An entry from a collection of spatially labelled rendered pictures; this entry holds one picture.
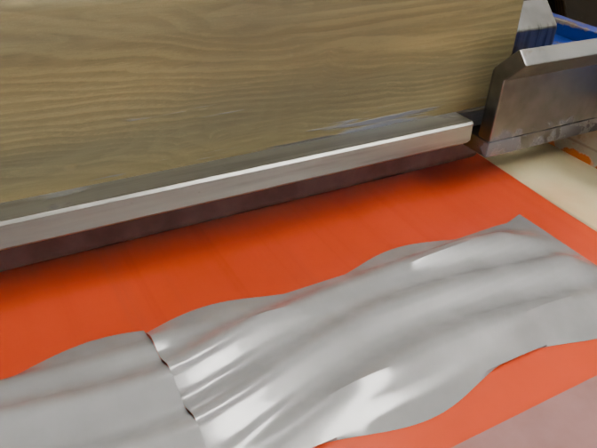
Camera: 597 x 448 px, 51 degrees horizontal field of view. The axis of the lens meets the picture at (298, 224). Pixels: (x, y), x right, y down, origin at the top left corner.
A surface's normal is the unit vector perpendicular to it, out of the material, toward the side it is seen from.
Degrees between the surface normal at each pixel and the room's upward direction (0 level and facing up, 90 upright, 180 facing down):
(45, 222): 56
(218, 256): 32
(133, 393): 5
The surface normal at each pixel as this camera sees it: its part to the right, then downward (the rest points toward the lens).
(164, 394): 0.29, -0.42
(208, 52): 0.48, 0.48
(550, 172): 0.05, -0.83
